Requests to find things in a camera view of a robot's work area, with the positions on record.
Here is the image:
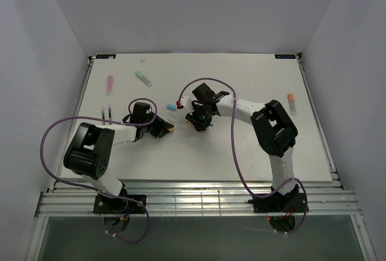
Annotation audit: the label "light blue highlighter cap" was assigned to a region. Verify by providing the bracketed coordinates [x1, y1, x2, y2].
[166, 104, 177, 112]

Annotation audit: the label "orange capped marker pen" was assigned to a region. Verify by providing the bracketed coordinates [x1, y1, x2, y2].
[287, 93, 297, 116]

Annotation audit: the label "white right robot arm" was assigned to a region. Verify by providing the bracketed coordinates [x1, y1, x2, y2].
[177, 83, 299, 211]

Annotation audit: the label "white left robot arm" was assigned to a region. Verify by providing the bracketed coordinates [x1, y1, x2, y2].
[63, 102, 174, 213]

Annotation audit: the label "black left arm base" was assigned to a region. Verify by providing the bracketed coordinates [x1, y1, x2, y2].
[93, 189, 147, 215]

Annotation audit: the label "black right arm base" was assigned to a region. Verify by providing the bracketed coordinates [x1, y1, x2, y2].
[248, 184, 309, 213]

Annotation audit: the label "two thin pens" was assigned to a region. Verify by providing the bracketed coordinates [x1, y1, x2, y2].
[101, 104, 112, 125]

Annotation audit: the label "green highlighter cap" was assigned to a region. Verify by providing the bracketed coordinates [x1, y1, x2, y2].
[135, 71, 153, 87]

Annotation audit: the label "blue label sticker left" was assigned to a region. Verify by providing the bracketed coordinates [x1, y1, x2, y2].
[95, 54, 116, 59]

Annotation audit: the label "blue label sticker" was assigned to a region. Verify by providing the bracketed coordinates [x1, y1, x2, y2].
[274, 54, 297, 59]
[95, 54, 116, 59]

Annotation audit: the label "blue label sticker right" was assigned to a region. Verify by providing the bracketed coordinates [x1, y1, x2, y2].
[274, 54, 297, 59]

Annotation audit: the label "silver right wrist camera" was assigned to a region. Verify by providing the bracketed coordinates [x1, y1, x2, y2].
[176, 96, 194, 115]

